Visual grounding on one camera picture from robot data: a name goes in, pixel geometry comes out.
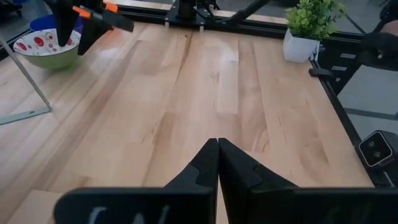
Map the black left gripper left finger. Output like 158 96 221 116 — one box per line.
53 138 220 224

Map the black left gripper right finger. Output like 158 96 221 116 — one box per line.
218 138 398 224

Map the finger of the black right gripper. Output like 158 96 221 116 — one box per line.
51 0 80 47
77 14 105 56

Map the blue plastic mini bowl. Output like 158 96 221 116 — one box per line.
29 14 84 34

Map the floral white green mini bowl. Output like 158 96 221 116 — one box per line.
12 28 82 70

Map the black table edge clamp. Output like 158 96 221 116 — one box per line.
308 67 335 78

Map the green plant in white pot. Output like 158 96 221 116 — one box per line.
282 0 346 63

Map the black equipment rig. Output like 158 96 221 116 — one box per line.
362 0 398 70

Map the small black camera box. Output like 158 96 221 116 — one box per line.
358 129 398 170

